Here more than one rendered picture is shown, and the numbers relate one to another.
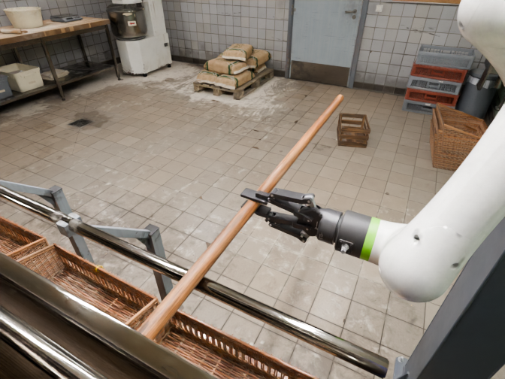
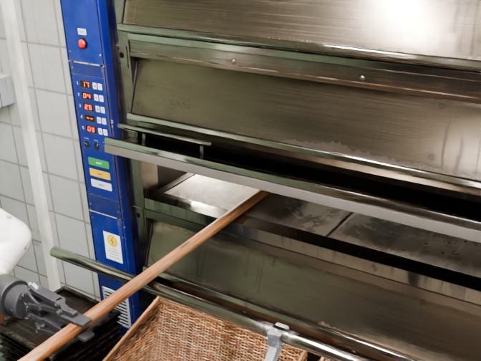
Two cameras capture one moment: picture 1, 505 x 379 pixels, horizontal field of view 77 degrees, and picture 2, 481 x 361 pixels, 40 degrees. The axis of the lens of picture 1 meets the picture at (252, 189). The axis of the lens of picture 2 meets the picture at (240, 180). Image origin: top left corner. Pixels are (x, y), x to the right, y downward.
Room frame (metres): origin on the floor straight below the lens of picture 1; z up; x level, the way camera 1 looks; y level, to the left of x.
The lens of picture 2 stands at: (1.77, 0.50, 2.07)
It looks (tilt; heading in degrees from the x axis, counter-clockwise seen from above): 24 degrees down; 187
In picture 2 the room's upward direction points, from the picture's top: 2 degrees counter-clockwise
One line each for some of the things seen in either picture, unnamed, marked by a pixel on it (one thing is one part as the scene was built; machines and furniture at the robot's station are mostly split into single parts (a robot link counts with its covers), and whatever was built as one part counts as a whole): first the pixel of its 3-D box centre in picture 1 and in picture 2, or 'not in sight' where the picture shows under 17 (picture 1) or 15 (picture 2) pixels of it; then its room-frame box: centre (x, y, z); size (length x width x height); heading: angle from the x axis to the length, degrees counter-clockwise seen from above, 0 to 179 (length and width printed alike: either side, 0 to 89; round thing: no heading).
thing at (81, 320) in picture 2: (255, 195); (76, 318); (0.60, -0.01, 1.21); 0.07 x 0.03 x 0.01; 63
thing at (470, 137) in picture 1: (461, 128); not in sight; (2.80, -2.02, 0.32); 0.56 x 0.49 x 0.28; 161
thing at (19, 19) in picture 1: (25, 17); not in sight; (4.75, 3.03, 1.01); 0.43 x 0.42 x 0.21; 153
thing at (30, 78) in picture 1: (19, 77); not in sight; (4.34, 3.15, 0.35); 0.50 x 0.36 x 0.24; 64
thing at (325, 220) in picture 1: (318, 222); (29, 304); (0.53, -0.15, 1.19); 0.09 x 0.07 x 0.08; 63
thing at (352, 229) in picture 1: (351, 234); (10, 294); (0.49, -0.21, 1.19); 0.12 x 0.06 x 0.09; 153
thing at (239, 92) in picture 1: (235, 79); not in sight; (5.13, 0.27, 0.07); 1.20 x 0.80 x 0.14; 153
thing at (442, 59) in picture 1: (444, 56); not in sight; (4.08, -2.35, 0.68); 0.60 x 0.40 x 0.16; 63
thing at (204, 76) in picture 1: (215, 73); not in sight; (4.95, 0.57, 0.22); 0.62 x 0.36 x 0.15; 158
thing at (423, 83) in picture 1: (434, 80); not in sight; (4.10, -2.34, 0.38); 0.60 x 0.40 x 0.16; 61
